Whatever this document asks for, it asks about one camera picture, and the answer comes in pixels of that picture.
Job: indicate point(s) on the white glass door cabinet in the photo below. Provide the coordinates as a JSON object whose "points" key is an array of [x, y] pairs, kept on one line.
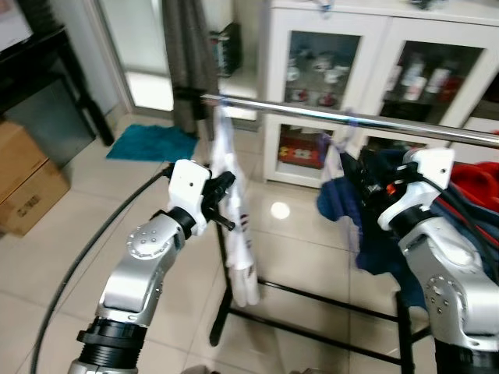
{"points": [[373, 31]]}

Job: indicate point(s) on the white striped hanging garment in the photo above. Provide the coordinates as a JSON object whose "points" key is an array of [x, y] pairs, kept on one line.
{"points": [[242, 265]]}

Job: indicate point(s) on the chrome clothes rail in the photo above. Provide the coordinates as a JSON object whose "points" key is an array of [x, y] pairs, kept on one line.
{"points": [[351, 119]]}

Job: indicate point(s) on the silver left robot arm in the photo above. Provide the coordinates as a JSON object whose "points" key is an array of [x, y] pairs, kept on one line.
{"points": [[132, 288]]}

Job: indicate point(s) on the red box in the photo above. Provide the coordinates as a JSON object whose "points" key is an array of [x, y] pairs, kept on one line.
{"points": [[300, 148]]}

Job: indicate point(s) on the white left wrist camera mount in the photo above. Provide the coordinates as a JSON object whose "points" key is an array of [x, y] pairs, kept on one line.
{"points": [[187, 187]]}

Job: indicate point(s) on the blue denim hanging garment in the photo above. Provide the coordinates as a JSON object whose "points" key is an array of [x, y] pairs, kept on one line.
{"points": [[378, 249]]}

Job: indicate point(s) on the black desk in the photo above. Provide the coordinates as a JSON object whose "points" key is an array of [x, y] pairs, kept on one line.
{"points": [[35, 56]]}

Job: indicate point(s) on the brown cardboard box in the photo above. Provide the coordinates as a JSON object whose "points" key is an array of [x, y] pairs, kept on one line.
{"points": [[27, 195]]}

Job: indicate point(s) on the dark printed box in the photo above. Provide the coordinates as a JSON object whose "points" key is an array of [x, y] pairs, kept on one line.
{"points": [[226, 51]]}

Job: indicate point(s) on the grey panel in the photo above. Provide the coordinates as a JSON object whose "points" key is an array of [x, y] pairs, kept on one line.
{"points": [[47, 125]]}

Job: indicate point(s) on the grey curtain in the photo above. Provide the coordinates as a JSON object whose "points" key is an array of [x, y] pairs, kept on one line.
{"points": [[191, 47]]}

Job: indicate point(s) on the teal floor mat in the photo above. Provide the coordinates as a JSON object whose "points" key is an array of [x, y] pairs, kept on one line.
{"points": [[152, 142]]}

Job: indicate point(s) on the red clothes hanger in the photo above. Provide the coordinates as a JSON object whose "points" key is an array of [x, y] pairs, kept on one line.
{"points": [[468, 222]]}

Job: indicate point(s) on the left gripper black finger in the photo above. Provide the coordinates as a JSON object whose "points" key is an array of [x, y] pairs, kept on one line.
{"points": [[223, 223], [224, 185]]}

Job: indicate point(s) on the black clothes rack frame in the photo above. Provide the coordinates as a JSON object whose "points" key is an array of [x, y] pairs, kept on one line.
{"points": [[405, 343]]}

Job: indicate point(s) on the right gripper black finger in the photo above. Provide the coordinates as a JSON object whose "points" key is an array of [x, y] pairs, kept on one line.
{"points": [[358, 171], [366, 199]]}

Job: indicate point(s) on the blue clothes hanger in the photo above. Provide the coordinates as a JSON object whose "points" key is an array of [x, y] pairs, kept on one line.
{"points": [[221, 100]]}

